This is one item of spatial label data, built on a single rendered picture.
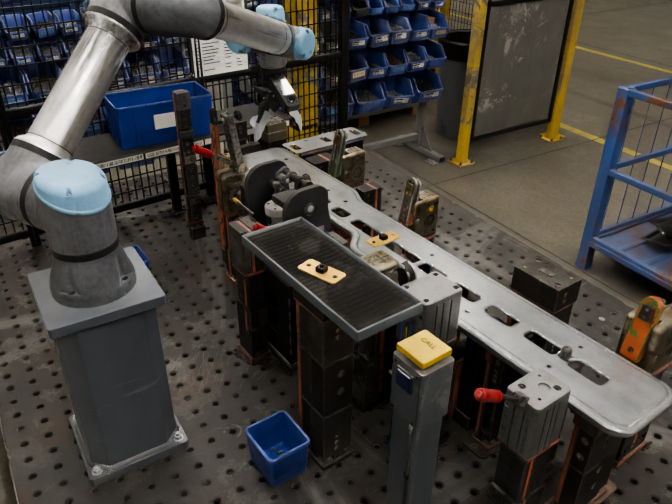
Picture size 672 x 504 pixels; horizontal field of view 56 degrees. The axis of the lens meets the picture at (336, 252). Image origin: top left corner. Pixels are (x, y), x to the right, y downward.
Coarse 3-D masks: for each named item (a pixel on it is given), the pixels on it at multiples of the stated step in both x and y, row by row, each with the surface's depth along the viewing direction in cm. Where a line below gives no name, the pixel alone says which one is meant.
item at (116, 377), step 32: (128, 256) 128; (32, 288) 118; (160, 288) 119; (64, 320) 110; (96, 320) 112; (128, 320) 116; (64, 352) 115; (96, 352) 116; (128, 352) 120; (160, 352) 127; (96, 384) 119; (128, 384) 123; (160, 384) 128; (96, 416) 123; (128, 416) 127; (160, 416) 131; (96, 448) 128; (128, 448) 130; (160, 448) 134; (96, 480) 128
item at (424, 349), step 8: (416, 336) 98; (424, 336) 98; (432, 336) 98; (400, 344) 96; (408, 344) 96; (416, 344) 96; (424, 344) 96; (432, 344) 96; (440, 344) 96; (408, 352) 95; (416, 352) 95; (424, 352) 95; (432, 352) 95; (440, 352) 95; (448, 352) 95; (416, 360) 93; (424, 360) 93; (432, 360) 93; (424, 368) 93
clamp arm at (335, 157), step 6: (336, 132) 187; (342, 132) 185; (336, 138) 186; (342, 138) 185; (336, 144) 186; (342, 144) 186; (336, 150) 188; (342, 150) 187; (336, 156) 188; (342, 156) 188; (330, 162) 191; (336, 162) 188; (330, 168) 190; (336, 168) 189; (336, 174) 190
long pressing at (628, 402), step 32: (256, 160) 196; (288, 160) 196; (352, 192) 177; (384, 224) 161; (416, 256) 149; (448, 256) 148; (480, 288) 137; (480, 320) 128; (544, 320) 128; (512, 352) 119; (544, 352) 119; (576, 352) 119; (608, 352) 120; (576, 384) 112; (608, 384) 112; (640, 384) 112; (608, 416) 106; (640, 416) 106
